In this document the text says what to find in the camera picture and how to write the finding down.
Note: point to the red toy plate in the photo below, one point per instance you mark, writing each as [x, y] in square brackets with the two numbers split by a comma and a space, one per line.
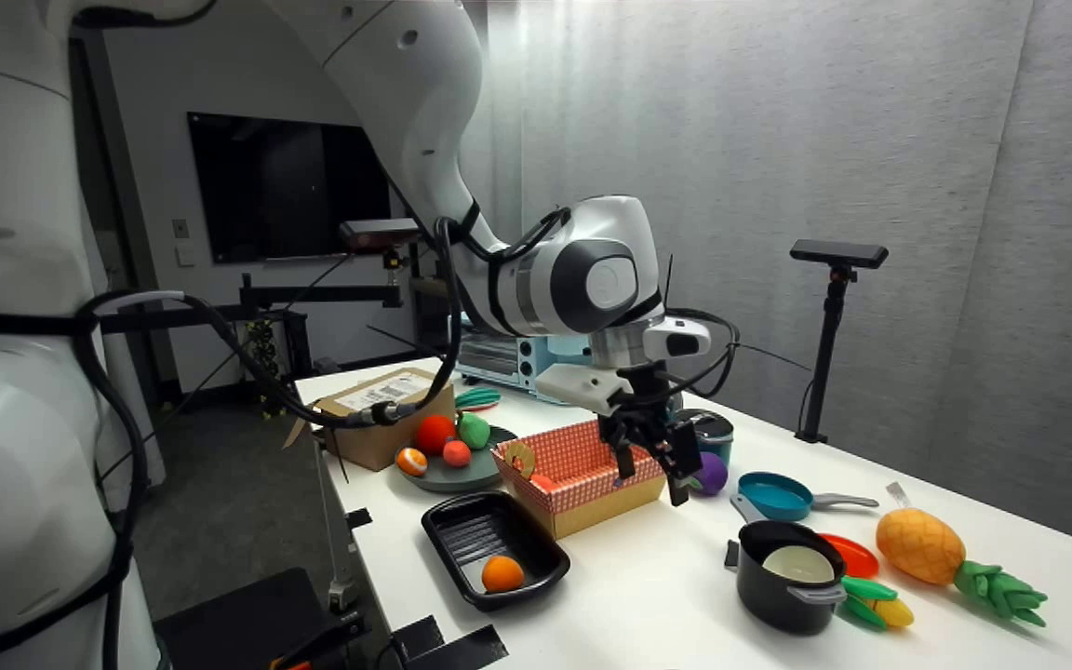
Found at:
[857, 556]

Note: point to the orange toy fruit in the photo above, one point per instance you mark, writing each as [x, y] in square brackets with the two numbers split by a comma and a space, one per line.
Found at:
[502, 574]

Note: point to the brown cardboard box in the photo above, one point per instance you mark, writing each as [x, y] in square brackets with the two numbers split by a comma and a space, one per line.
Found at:
[373, 443]

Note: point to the black mounting plate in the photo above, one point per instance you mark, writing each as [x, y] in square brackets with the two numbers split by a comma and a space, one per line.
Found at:
[455, 651]

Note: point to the orange checkered box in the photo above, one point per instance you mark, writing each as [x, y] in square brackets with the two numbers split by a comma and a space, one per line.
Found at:
[558, 489]

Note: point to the teal green sponge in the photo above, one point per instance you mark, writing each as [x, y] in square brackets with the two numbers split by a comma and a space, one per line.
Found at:
[476, 399]

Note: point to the toy pineapple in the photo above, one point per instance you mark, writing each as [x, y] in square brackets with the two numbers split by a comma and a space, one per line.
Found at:
[920, 545]

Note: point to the light blue toy oven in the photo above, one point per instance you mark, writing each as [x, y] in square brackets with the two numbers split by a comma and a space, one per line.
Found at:
[492, 360]

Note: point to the black toy pot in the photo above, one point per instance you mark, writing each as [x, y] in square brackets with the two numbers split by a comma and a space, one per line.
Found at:
[772, 602]

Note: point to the green toy fruit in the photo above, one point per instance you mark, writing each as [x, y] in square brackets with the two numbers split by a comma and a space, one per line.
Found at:
[475, 431]

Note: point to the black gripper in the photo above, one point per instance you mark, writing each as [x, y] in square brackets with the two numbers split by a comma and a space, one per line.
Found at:
[652, 415]

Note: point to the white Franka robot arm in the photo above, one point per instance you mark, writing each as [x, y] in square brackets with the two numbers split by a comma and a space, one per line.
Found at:
[399, 76]

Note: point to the small black clip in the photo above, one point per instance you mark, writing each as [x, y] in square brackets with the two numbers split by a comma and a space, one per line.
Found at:
[732, 556]

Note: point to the teal pot with lid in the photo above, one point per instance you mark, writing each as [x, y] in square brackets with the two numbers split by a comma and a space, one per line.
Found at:
[716, 433]

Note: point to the toy corn cob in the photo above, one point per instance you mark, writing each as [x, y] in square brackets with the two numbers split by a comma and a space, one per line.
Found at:
[873, 603]

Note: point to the black plastic tray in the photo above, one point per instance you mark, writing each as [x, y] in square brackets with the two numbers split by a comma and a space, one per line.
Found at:
[468, 541]

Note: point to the black wall monitor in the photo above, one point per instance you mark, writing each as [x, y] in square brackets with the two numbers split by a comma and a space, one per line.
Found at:
[275, 188]

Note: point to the blue toy frying pan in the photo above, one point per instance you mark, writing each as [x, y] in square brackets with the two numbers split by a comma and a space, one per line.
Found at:
[775, 496]

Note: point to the grey stereo camera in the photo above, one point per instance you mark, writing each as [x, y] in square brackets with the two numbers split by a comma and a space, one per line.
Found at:
[377, 234]

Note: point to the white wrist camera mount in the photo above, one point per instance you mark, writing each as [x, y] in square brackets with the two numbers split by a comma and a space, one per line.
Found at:
[579, 389]

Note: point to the red toy tomato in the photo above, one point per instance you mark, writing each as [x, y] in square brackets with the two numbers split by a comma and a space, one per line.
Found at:
[433, 433]

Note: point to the black camera tripod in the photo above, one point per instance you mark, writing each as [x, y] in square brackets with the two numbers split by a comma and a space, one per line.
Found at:
[834, 256]

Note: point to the small red toy fruit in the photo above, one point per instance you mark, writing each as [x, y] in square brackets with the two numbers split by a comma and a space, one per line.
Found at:
[455, 455]

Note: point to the peach coloured toy fruit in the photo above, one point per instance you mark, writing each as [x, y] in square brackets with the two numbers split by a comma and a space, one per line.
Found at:
[411, 462]

